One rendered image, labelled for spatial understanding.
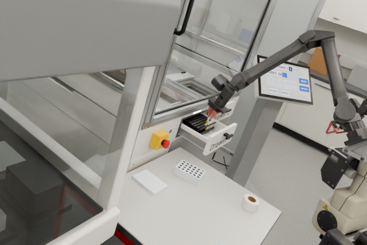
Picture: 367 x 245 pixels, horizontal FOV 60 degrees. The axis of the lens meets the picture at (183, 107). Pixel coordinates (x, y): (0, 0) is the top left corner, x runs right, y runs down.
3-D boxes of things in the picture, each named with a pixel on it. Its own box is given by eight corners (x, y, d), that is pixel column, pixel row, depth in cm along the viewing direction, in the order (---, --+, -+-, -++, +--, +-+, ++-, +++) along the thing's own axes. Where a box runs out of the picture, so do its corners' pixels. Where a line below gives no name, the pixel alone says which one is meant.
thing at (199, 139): (227, 137, 175) (231, 128, 173) (204, 150, 154) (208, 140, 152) (171, 106, 193) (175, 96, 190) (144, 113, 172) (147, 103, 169)
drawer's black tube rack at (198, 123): (212, 132, 175) (216, 121, 173) (196, 140, 161) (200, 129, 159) (181, 113, 185) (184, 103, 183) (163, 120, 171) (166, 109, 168)
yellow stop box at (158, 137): (166, 147, 146) (171, 133, 143) (157, 151, 140) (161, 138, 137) (158, 142, 148) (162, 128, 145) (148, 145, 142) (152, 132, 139)
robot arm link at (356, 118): (362, 123, 127) (361, 126, 132) (353, 100, 131) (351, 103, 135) (338, 129, 129) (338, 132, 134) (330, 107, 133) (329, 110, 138)
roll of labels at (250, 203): (259, 212, 135) (262, 205, 134) (245, 212, 133) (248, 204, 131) (251, 201, 141) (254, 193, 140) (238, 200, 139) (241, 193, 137)
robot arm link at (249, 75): (318, 35, 142) (317, 47, 151) (310, 27, 144) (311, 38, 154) (234, 85, 149) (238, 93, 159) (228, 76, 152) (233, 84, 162)
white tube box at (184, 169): (203, 178, 146) (206, 171, 145) (197, 186, 139) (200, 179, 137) (180, 166, 150) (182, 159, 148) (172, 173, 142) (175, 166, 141)
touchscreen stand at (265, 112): (270, 211, 267) (325, 105, 228) (224, 213, 248) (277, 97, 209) (241, 174, 308) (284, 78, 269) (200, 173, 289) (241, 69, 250)
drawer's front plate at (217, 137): (230, 141, 176) (237, 123, 172) (205, 156, 153) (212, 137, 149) (228, 139, 177) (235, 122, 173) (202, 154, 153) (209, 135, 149)
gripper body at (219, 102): (213, 99, 165) (220, 88, 161) (227, 112, 161) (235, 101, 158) (206, 101, 159) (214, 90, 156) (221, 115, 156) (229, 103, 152)
